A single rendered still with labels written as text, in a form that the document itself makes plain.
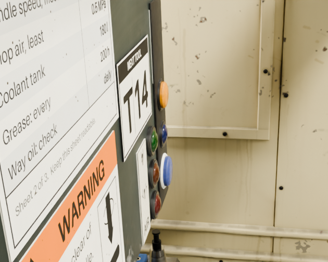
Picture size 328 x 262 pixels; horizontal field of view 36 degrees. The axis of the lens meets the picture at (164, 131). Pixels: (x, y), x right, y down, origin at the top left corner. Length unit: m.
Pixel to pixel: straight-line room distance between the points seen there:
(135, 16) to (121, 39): 0.04
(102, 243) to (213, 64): 0.91
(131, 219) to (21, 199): 0.20
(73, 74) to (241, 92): 0.97
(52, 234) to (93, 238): 0.06
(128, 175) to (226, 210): 0.99
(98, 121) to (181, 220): 1.10
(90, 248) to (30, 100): 0.11
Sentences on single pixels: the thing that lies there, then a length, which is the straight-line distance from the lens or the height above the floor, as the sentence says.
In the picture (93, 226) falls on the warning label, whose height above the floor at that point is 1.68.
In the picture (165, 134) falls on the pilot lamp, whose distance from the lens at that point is 0.49.
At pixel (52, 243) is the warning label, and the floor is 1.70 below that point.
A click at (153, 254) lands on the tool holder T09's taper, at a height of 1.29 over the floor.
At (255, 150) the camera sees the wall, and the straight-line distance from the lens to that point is 1.27.
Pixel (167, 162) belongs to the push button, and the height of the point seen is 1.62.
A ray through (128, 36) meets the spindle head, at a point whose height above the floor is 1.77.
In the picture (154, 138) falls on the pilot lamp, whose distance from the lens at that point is 0.44.
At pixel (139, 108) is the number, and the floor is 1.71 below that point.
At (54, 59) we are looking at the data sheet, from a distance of 0.24.
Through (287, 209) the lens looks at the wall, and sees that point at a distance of 1.34.
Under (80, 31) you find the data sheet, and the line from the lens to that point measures 0.27.
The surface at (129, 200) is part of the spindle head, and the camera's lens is 0.39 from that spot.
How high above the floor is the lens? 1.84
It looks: 22 degrees down
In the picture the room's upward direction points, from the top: 2 degrees counter-clockwise
